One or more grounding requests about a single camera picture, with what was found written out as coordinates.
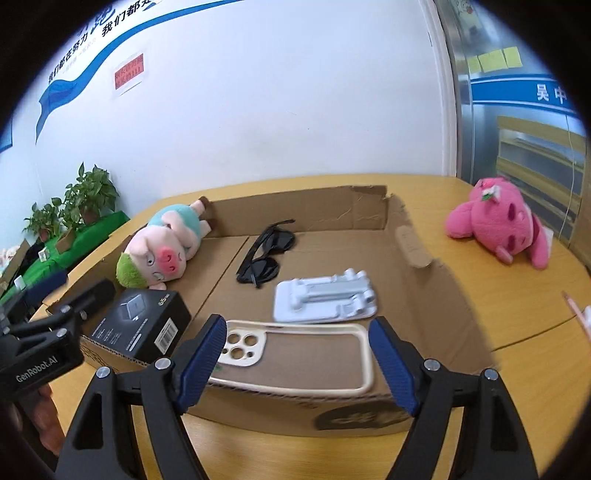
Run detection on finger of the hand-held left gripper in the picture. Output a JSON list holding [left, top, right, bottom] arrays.
[[60, 281, 116, 324], [9, 313, 79, 345]]

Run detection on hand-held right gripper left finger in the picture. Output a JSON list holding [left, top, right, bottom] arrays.
[[55, 314, 228, 480]]

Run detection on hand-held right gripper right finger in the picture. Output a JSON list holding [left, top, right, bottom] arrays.
[[368, 316, 539, 480]]

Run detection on black product box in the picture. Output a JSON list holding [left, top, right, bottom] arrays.
[[90, 288, 192, 365]]

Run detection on cream phone case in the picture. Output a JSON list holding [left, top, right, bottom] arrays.
[[207, 319, 376, 398]]

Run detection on white phone stand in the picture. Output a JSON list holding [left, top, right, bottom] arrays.
[[272, 268, 379, 324]]

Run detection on brown cardboard box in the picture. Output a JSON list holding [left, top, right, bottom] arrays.
[[78, 185, 498, 437]]

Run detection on wooden desktop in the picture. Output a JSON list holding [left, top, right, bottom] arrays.
[[28, 173, 591, 480]]

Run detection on person's left hand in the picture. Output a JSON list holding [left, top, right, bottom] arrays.
[[36, 383, 65, 455]]

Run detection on green cloth side table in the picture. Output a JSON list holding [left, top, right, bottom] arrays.
[[0, 210, 132, 296]]

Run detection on tan cardboard piece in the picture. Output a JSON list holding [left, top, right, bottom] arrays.
[[2, 240, 31, 284]]

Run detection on pink pig plush toy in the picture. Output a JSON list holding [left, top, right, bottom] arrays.
[[115, 198, 214, 291]]

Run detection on small potted green plant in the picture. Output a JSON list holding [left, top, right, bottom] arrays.
[[22, 198, 65, 243]]

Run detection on large potted green plant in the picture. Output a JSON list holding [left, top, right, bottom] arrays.
[[62, 161, 120, 227]]

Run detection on black sunglasses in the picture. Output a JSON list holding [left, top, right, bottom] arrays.
[[236, 219, 296, 288]]

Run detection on pink bear plush toy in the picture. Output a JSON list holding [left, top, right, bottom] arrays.
[[444, 176, 553, 271]]

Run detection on pink and white small object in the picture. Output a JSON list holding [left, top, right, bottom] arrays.
[[561, 290, 591, 335]]

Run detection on blue door banner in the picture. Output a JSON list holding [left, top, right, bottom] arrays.
[[470, 71, 583, 114]]

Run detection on cartoon door poster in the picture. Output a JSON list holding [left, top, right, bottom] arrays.
[[450, 0, 492, 38]]

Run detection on blue wall decal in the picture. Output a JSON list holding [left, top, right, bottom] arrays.
[[0, 0, 250, 148]]

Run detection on red wall sign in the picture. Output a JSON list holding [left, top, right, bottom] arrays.
[[112, 52, 147, 97]]

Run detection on glass door with metal frame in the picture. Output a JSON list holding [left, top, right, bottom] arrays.
[[434, 0, 591, 259]]

